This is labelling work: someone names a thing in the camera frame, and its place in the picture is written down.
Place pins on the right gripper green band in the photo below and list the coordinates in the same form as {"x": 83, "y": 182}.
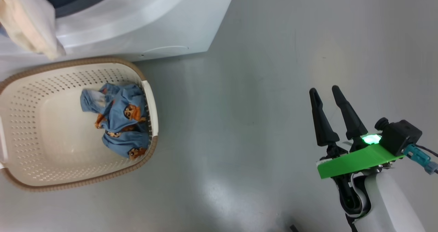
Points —
{"x": 356, "y": 162}

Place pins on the blue cartoon print garment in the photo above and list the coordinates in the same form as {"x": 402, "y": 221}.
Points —
{"x": 119, "y": 122}

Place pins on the cream fabric garment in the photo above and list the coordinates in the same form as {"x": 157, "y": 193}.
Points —
{"x": 27, "y": 23}

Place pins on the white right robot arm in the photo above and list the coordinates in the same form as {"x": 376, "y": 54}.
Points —
{"x": 393, "y": 204}

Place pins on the white front-load washing machine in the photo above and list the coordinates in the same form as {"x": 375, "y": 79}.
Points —
{"x": 137, "y": 20}

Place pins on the cream perforated laundry basket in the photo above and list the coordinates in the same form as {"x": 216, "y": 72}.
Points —
{"x": 51, "y": 139}

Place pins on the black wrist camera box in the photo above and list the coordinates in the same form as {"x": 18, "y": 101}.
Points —
{"x": 398, "y": 134}

